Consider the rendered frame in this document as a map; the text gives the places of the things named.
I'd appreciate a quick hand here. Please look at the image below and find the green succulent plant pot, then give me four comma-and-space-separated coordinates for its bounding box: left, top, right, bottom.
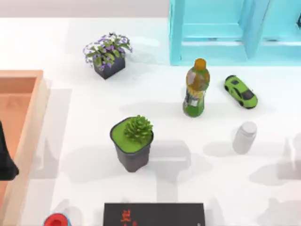
109, 114, 155, 173

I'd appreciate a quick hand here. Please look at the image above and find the green bottle with orange cap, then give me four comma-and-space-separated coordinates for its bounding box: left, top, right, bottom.
182, 58, 210, 118

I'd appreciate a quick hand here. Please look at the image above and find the purple flower plant pot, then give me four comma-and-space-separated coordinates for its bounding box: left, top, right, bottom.
82, 32, 134, 81

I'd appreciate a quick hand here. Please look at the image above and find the green toy car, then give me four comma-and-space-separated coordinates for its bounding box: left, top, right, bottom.
223, 75, 259, 109

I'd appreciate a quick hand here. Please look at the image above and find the white bottle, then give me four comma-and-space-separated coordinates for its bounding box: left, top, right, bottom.
232, 121, 258, 154

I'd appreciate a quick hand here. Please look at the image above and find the black book with red print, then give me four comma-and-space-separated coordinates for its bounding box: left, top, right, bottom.
103, 202, 206, 226

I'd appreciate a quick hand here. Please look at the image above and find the light blue rack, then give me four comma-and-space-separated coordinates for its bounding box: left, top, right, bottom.
168, 0, 301, 67

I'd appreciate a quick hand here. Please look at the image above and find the salmon shallow box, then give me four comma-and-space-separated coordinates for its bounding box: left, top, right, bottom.
0, 70, 50, 226

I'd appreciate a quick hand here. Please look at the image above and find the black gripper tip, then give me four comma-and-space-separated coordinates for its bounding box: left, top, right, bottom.
0, 121, 20, 181

